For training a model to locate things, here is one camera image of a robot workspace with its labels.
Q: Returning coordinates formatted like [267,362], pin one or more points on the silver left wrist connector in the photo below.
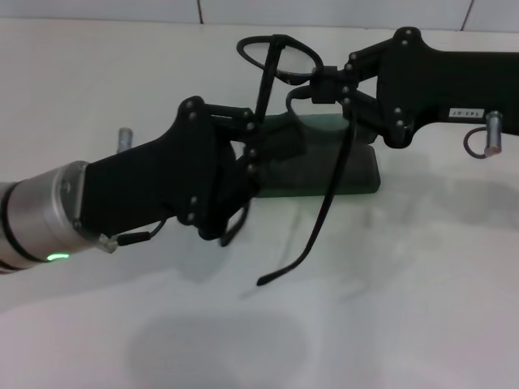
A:
[125,139]

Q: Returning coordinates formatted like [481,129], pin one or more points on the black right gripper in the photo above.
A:
[425,85]

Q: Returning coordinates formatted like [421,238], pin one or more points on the green glasses case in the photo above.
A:
[357,178]

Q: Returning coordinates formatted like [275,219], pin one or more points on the black glasses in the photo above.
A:
[268,79]

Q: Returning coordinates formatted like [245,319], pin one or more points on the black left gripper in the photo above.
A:
[162,182]

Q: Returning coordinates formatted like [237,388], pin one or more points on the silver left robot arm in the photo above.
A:
[36,215]

